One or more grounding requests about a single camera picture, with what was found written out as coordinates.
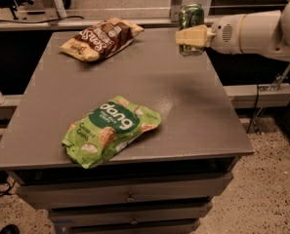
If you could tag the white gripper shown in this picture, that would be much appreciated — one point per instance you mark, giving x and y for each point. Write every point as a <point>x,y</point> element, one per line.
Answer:
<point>225,33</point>

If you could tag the green soda can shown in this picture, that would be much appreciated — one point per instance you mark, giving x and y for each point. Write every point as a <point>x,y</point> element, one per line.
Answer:
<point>191,14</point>

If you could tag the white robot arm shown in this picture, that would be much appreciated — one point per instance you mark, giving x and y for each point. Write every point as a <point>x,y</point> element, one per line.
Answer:
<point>265,33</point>

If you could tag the brown yellow chips bag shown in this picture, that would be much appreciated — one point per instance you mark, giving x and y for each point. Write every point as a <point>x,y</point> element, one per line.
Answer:
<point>101,40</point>

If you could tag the green dang chips bag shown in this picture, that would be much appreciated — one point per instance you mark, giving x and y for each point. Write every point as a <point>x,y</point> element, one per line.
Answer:
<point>107,130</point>

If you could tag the grey drawer cabinet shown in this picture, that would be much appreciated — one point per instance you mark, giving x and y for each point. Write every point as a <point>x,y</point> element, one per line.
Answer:
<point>139,143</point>

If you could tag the top drawer knob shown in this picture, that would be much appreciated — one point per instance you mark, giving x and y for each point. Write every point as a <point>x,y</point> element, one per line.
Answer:
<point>130,199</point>

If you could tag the metal frame post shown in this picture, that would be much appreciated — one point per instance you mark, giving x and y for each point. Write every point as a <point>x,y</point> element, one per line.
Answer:
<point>175,9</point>

